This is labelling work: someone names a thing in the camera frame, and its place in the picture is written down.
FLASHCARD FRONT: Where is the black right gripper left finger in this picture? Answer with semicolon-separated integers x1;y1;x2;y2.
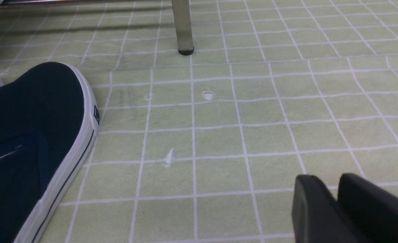
292;175;371;243

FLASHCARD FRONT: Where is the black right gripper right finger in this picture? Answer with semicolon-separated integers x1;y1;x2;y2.
337;173;398;243

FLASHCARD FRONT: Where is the steel shoe rack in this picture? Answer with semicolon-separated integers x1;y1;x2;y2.
1;0;194;56

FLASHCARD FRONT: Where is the green checked tablecloth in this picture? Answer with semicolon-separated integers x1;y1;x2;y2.
0;0;398;243

